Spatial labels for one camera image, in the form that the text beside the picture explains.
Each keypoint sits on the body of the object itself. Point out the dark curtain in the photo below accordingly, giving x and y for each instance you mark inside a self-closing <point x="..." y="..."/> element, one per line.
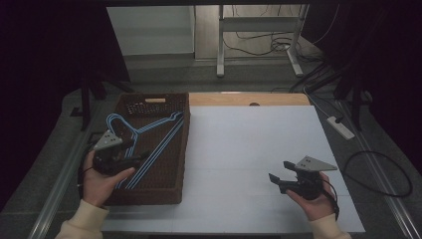
<point x="391" y="66"/>
<point x="43" y="66"/>

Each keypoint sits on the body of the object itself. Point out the person's left hand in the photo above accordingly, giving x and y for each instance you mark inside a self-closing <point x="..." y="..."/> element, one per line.
<point x="98" y="189"/>

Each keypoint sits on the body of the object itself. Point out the brown woven basket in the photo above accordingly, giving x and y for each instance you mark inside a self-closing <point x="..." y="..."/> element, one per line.
<point x="166" y="172"/>

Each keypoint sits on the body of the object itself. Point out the white metal desk frame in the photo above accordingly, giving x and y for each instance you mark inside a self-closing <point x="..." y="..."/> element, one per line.
<point x="258" y="24"/>

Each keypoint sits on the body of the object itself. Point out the black metal stand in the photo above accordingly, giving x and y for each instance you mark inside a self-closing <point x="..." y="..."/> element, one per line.
<point x="356" y="106"/>
<point x="85" y="99"/>

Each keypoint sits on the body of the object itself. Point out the metal frame rail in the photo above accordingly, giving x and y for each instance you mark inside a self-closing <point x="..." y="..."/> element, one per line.
<point x="56" y="195"/>
<point x="388" y="195"/>

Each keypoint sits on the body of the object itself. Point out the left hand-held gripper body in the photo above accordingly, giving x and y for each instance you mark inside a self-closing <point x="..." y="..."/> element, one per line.
<point x="107" y="161"/>

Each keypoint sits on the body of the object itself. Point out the white cabinet panel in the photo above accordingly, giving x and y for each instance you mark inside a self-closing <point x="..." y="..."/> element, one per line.
<point x="149" y="30"/>

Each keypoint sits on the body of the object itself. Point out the person's right hand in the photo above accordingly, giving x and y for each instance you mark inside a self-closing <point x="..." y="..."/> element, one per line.
<point x="318" y="207"/>

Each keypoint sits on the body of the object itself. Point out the white power strip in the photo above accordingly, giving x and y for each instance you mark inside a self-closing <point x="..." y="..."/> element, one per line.
<point x="341" y="129"/>

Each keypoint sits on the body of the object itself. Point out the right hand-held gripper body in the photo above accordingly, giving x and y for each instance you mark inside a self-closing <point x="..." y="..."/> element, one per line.
<point x="308" y="187"/>

